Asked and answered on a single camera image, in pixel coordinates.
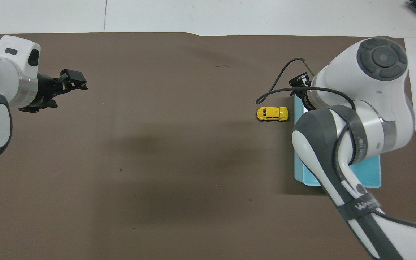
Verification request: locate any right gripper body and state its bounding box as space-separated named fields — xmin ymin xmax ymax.
xmin=289 ymin=73 xmax=319 ymax=111

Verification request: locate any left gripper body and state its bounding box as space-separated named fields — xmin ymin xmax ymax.
xmin=34 ymin=73 xmax=66 ymax=109

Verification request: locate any yellow toy beetle car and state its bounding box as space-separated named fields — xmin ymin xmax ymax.
xmin=256 ymin=106 xmax=290 ymax=123

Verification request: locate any light blue plastic tray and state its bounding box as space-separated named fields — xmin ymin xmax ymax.
xmin=294 ymin=95 xmax=382 ymax=189

